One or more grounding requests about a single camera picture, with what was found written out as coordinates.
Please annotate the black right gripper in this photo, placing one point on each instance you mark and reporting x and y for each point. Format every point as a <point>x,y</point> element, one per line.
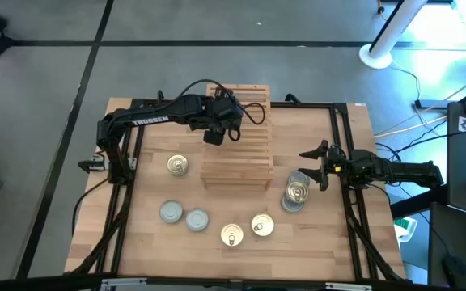
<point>338,165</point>

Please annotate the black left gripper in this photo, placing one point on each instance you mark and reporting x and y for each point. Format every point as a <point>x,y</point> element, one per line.
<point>225,113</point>

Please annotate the gold-top blue label can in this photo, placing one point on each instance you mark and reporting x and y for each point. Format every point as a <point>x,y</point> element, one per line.
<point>177,165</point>
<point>231,234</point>
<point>263,224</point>
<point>297,191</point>

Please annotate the silver-top green label can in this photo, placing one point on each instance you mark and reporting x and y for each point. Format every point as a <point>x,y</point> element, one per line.
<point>299,174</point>
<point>289,208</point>
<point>197,220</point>
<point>171,212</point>

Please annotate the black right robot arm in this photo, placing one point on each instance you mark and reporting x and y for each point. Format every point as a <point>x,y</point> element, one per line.
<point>399,169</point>

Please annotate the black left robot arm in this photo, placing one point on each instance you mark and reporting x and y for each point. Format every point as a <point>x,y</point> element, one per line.
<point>148,120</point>

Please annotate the wooden slatted shelf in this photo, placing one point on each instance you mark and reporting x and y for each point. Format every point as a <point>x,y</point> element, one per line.
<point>237,161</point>

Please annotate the black table clamp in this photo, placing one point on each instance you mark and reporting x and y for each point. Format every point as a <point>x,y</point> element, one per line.
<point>160,97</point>
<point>293,98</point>

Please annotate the green and white box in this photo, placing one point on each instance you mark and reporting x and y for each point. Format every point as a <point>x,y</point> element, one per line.
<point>403,226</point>

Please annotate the white fan stand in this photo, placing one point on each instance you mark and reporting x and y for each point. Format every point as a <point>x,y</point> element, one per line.
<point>374,60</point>

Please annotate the black floor stand bar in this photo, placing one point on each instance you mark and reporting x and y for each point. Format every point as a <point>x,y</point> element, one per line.
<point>435,104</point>

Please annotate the black computer mouse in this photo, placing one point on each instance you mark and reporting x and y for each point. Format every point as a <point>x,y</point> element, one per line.
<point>455,268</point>

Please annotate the black aluminium table frame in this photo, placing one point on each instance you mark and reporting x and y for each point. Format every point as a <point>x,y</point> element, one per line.
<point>297,105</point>

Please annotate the silver metal bracket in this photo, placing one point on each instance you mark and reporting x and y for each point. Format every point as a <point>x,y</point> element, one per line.
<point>124,282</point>
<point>348,286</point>

